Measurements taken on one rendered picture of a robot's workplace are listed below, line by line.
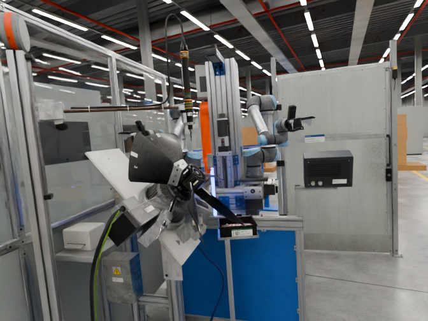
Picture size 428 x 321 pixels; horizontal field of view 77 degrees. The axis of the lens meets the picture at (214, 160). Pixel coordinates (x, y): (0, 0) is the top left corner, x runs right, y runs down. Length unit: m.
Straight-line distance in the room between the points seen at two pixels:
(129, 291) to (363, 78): 2.82
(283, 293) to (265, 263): 0.22
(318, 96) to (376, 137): 0.72
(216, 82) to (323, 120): 1.32
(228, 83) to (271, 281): 1.55
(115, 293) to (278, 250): 0.98
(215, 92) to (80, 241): 1.53
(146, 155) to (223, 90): 1.34
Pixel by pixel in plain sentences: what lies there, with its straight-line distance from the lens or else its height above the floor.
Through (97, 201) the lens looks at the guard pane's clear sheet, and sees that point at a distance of 1.91.
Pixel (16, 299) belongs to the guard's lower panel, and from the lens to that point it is 1.60.
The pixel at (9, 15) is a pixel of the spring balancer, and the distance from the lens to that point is 1.45.
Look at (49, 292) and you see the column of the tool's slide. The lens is 1.51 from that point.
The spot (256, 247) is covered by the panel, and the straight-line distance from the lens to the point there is 1.86.
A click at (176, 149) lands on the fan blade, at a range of 1.45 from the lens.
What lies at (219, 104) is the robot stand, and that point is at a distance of 2.36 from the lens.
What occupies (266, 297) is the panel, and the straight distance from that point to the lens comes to 2.02.
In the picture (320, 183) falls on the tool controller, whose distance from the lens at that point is 1.68.
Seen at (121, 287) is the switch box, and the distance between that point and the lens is 1.50.
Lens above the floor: 1.40
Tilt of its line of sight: 5 degrees down
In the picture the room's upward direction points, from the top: 4 degrees counter-clockwise
